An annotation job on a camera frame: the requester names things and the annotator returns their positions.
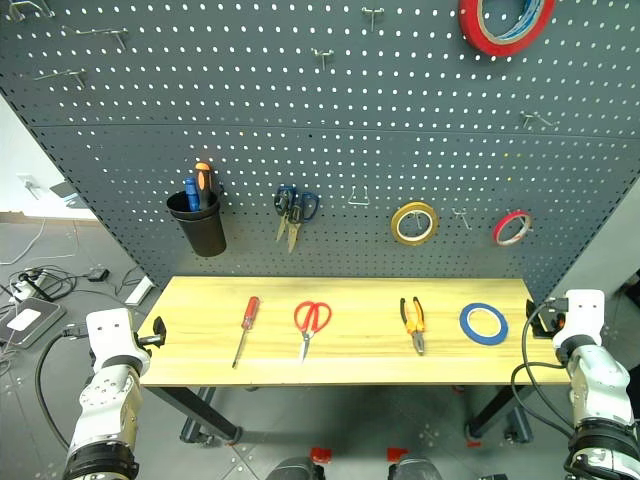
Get black handled scissors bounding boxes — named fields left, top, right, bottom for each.
left=273, top=185, right=297, bottom=244

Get yellow tape roll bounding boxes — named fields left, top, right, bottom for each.
left=390, top=201, right=440, bottom=247

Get white floor cable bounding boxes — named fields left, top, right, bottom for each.
left=0, top=217, right=81, bottom=266

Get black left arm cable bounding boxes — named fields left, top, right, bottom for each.
left=33, top=323, right=94, bottom=451

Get black plastic cup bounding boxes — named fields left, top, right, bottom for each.
left=165, top=188, right=228, bottom=259

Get large red tape roll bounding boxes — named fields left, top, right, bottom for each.
left=458, top=0, right=557, bottom=58

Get grey flat device with label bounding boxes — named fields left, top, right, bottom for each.
left=0, top=297, right=68, bottom=350

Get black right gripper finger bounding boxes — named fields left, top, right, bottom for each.
left=525, top=298, right=552, bottom=341

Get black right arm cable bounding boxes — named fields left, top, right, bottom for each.
left=509, top=298, right=577, bottom=437

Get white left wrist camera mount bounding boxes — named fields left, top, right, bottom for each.
left=85, top=307, right=151, bottom=371

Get small red tape roll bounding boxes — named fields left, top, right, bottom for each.
left=492, top=210, right=534, bottom=247

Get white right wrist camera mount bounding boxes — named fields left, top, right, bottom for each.
left=551, top=288, right=606, bottom=351

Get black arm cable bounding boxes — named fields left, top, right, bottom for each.
left=509, top=298, right=577, bottom=437
left=33, top=323, right=94, bottom=451

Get white wall outlet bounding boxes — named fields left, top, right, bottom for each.
left=16, top=172, right=40, bottom=200

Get black table leg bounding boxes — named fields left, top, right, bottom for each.
left=465, top=384, right=534, bottom=439
left=143, top=386, right=243, bottom=443

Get white flat bar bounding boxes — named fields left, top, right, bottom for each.
left=123, top=275, right=154, bottom=307

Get red handled scissors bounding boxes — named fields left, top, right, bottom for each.
left=293, top=300, right=333, bottom=364

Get orange and black screwdriver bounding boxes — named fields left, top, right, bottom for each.
left=193, top=161, right=215, bottom=211

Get white power strip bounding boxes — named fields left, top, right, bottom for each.
left=9, top=267, right=51, bottom=301

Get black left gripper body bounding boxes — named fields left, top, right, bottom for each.
left=131, top=329, right=156, bottom=358

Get grey pegboard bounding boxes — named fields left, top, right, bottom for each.
left=0, top=0, right=640, bottom=301

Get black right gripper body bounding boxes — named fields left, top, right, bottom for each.
left=542, top=309, right=567, bottom=337

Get blue handled scissors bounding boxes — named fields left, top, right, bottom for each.
left=286, top=191, right=321, bottom=254

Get dark rounded shape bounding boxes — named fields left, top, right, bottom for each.
left=388, top=457, right=444, bottom=480
left=265, top=456, right=327, bottom=480

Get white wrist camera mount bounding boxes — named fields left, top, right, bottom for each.
left=85, top=307, right=151, bottom=371
left=551, top=288, right=606, bottom=351

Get blue and white tape roll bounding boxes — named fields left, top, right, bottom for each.
left=492, top=0, right=547, bottom=42

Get orange and black pliers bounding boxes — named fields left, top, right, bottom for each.
left=398, top=296, right=428, bottom=356

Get red handled screwdriver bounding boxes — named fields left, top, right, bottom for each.
left=231, top=295, right=262, bottom=370

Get long metal pegboard hook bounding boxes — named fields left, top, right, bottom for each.
left=60, top=25, right=130, bottom=50
left=3, top=0, right=55, bottom=22
left=32, top=68, right=89, bottom=90

